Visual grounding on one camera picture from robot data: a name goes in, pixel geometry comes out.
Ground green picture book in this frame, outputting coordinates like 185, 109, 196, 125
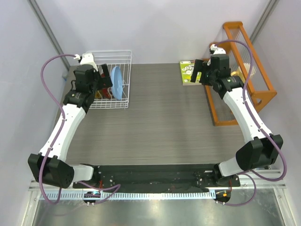
179, 60, 201, 86

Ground red floral plate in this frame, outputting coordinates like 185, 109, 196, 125
103, 87, 113, 99

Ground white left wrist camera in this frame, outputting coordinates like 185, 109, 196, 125
73, 52, 98, 71

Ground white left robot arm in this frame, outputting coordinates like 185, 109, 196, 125
28, 64, 112, 188

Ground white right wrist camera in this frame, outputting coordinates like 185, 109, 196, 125
209, 44, 226, 55

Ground yellow patterned plate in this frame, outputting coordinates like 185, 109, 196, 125
95, 90, 103, 99

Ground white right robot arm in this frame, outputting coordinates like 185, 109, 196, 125
190, 54, 284, 186

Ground light blue plate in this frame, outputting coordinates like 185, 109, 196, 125
111, 66, 123, 100

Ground yellow mug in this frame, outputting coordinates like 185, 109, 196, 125
230, 62, 257, 82

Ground aluminium rail frame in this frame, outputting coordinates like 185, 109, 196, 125
22, 164, 297, 226

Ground orange wooden shelf rack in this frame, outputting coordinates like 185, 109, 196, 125
205, 22, 277, 126

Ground white wire dish rack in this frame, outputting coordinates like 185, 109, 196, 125
90, 50, 132, 109

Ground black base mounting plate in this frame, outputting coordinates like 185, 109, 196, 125
72, 164, 240, 194

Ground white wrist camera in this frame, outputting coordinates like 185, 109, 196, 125
73, 52, 98, 71
209, 44, 226, 55

